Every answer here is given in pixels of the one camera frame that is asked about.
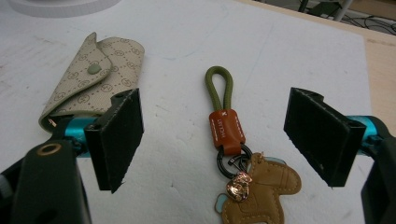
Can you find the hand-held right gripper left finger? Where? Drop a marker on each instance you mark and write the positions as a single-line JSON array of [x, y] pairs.
[[116, 140]]

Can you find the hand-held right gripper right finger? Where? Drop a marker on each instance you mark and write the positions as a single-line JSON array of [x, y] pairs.
[[320, 137]]

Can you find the beige patterned key pouch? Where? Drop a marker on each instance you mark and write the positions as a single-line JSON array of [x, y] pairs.
[[93, 87]]

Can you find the white foam mat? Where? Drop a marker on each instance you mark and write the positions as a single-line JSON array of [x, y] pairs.
[[193, 46]]

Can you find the metal stand leg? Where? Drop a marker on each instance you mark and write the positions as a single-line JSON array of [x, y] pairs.
[[344, 9]]

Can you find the white round base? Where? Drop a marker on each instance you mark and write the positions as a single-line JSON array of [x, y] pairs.
[[62, 6]]

